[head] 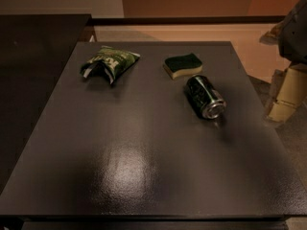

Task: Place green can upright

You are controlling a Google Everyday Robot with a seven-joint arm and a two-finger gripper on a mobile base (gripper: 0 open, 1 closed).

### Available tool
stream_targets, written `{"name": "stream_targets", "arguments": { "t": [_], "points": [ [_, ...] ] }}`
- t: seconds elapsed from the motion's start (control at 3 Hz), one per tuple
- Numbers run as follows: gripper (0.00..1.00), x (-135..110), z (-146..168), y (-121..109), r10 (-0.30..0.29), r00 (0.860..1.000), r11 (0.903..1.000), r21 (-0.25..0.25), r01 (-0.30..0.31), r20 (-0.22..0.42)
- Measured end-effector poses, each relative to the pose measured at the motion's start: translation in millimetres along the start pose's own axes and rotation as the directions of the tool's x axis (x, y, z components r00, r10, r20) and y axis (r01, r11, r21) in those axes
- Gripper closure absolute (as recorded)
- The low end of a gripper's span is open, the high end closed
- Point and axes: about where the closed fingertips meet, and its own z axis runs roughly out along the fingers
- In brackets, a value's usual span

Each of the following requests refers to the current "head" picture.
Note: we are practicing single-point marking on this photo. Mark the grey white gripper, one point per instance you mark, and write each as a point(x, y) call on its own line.
point(295, 35)

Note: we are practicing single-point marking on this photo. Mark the green soda can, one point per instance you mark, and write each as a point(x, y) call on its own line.
point(205, 99)

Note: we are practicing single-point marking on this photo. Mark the green yellow sponge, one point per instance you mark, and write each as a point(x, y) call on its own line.
point(182, 65)

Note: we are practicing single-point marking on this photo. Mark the green crumpled chip bag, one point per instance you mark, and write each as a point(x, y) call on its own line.
point(109, 61)

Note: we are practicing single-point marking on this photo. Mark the dark side table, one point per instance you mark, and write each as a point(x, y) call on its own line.
point(33, 52)

